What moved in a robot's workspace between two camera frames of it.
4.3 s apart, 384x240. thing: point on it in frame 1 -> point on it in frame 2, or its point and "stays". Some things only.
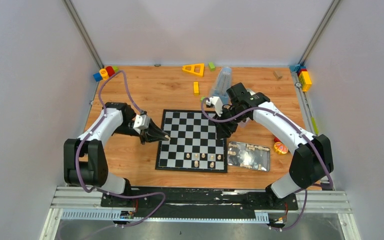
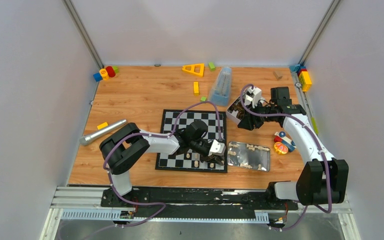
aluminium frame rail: [85, 203] stays
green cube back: [212, 66] stays
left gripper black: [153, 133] -> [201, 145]
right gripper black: [223, 130] -> [249, 121]
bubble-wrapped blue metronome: [224, 80] stays
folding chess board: [193, 145] stays
